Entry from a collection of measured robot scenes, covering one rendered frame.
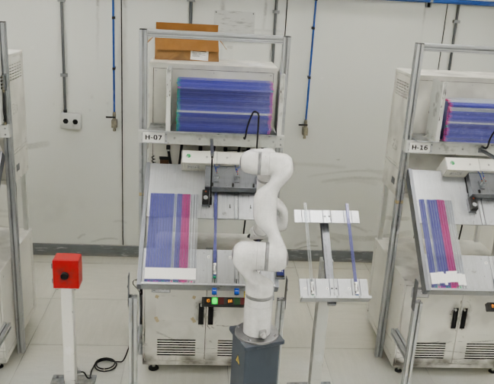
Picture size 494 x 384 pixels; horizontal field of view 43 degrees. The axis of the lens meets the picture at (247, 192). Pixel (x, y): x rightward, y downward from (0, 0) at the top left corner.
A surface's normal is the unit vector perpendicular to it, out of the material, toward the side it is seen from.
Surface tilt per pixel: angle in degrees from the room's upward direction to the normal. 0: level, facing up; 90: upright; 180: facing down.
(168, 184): 42
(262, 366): 90
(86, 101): 90
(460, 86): 90
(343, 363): 0
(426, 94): 90
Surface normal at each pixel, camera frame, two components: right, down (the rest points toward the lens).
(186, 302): 0.07, 0.31
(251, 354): 0.39, 0.30
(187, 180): 0.08, -0.50
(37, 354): 0.05, -0.95
